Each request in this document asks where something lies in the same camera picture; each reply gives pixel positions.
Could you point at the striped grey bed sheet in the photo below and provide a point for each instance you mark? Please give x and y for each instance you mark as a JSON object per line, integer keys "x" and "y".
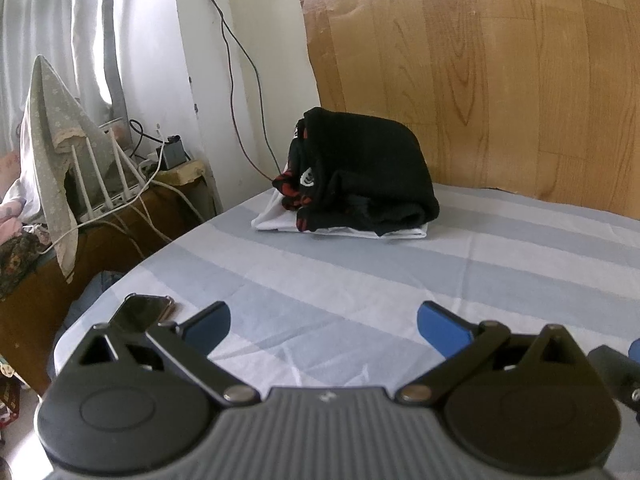
{"x": 350, "y": 280}

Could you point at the black red printed garment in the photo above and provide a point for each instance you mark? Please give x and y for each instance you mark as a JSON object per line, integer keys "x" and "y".
{"x": 370, "y": 170}

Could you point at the dark patterned cloth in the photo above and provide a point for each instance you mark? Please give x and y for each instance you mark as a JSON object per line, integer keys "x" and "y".
{"x": 20, "y": 260}

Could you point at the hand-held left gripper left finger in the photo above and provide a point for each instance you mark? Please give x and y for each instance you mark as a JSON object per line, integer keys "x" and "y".
{"x": 210, "y": 325}

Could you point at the white curtain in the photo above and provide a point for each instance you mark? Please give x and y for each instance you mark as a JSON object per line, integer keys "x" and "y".
{"x": 50, "y": 20}

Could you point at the black smartphone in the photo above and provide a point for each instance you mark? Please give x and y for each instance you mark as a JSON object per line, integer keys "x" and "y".
{"x": 140, "y": 310}

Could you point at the dark wooden cabinet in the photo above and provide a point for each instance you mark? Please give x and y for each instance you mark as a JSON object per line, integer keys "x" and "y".
{"x": 100, "y": 260}

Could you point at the pink floral cloth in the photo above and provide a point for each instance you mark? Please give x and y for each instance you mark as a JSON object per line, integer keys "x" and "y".
{"x": 12, "y": 200}

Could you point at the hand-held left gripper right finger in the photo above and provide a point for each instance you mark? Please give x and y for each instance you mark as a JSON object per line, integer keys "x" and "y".
{"x": 442, "y": 330}

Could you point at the grey dotted cloth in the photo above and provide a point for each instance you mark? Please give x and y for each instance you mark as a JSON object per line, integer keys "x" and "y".
{"x": 45, "y": 110}

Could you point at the black charger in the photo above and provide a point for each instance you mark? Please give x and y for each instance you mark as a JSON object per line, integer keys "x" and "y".
{"x": 172, "y": 154}

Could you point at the white router with antennas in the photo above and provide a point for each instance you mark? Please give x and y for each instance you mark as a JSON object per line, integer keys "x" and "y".
{"x": 102, "y": 205}

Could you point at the white folded cloth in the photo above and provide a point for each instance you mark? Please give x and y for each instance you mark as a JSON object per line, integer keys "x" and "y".
{"x": 272, "y": 221}

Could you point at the beige block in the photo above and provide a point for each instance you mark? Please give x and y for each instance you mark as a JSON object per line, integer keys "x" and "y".
{"x": 185, "y": 172}

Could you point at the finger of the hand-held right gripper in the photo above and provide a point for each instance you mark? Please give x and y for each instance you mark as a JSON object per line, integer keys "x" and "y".
{"x": 612, "y": 366}

